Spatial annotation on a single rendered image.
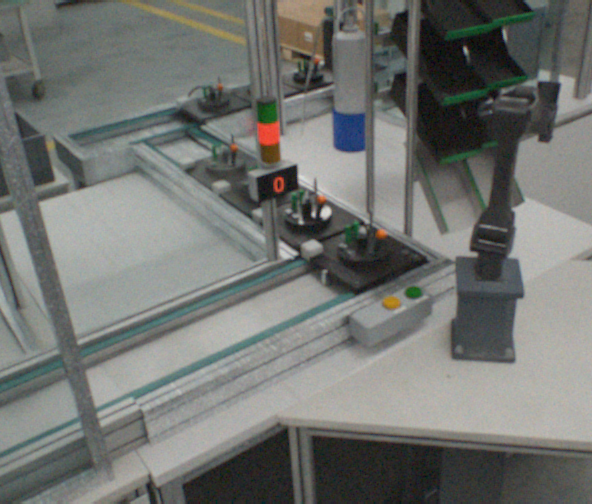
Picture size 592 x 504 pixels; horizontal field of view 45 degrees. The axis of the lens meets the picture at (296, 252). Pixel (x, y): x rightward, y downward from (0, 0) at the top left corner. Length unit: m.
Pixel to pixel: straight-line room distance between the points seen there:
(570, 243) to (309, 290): 0.82
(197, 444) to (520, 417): 0.69
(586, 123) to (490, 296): 1.87
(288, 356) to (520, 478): 1.25
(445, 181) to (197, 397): 0.92
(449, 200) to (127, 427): 1.05
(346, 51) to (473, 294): 1.29
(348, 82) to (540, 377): 1.40
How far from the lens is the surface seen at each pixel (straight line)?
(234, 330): 1.75
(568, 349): 1.82
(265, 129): 1.70
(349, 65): 2.67
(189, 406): 1.56
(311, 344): 1.67
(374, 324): 1.67
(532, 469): 2.70
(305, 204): 2.05
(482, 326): 1.69
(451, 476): 2.00
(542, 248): 2.19
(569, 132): 3.31
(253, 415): 1.60
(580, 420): 1.64
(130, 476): 1.54
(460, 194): 2.03
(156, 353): 1.72
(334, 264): 1.86
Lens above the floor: 1.97
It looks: 31 degrees down
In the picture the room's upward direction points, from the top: 4 degrees counter-clockwise
